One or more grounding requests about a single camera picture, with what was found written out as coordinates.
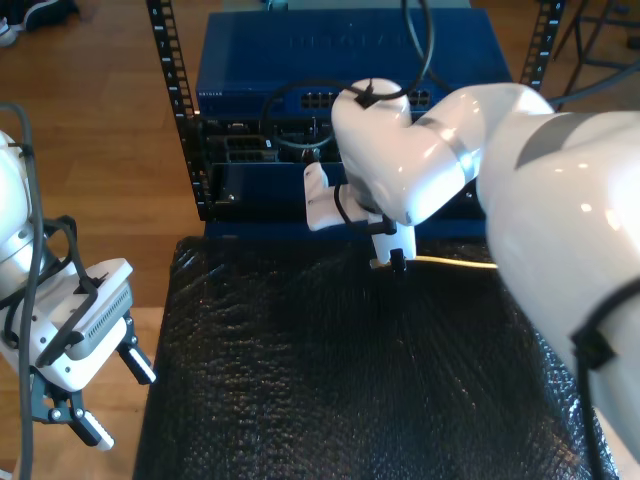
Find black perforated rack post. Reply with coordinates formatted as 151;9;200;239
518;0;567;95
145;0;212;222

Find blue Netgear network switch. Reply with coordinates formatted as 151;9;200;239
194;9;514;120

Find dark metal frame stool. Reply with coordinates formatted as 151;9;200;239
551;0;640;104

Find yellow network cable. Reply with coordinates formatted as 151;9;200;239
368;253;500;271

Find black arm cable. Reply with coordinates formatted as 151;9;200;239
569;282;640;480

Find white sneaker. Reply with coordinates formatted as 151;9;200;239
0;16;20;49

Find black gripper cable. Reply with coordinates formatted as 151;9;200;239
332;183;400;237
35;214;101;367

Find black camera cable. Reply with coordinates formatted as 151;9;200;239
260;0;436;164

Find black bubble wrap mat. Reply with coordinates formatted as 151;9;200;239
132;234;620;480

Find dark blue sneaker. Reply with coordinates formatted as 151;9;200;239
9;0;82;33

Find black Dell rack server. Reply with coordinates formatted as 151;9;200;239
198;115;347;165

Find blue rack base plate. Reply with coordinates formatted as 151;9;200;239
203;218;495;242

